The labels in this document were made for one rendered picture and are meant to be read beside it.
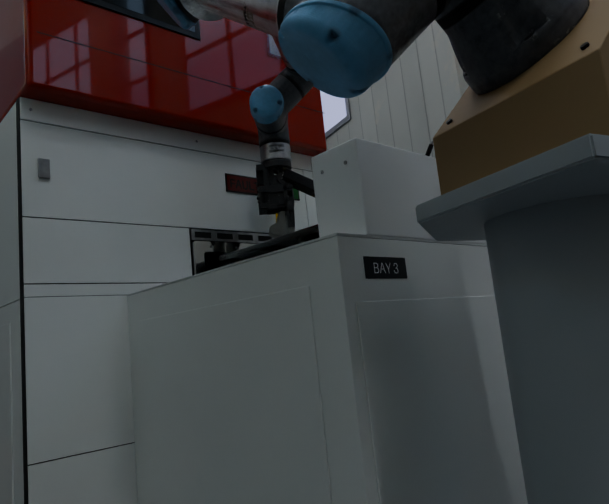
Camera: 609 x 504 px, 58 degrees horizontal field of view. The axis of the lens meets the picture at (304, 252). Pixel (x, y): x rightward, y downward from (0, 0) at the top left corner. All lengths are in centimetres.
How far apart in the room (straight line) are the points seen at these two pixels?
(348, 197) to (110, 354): 63
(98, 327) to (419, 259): 67
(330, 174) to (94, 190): 59
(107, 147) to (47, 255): 27
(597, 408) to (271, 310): 43
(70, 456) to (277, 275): 58
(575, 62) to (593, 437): 35
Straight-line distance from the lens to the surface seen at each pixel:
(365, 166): 78
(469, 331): 90
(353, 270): 71
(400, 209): 81
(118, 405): 120
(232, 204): 140
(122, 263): 122
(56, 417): 116
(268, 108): 122
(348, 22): 59
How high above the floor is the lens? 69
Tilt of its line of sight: 9 degrees up
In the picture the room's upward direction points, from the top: 6 degrees counter-clockwise
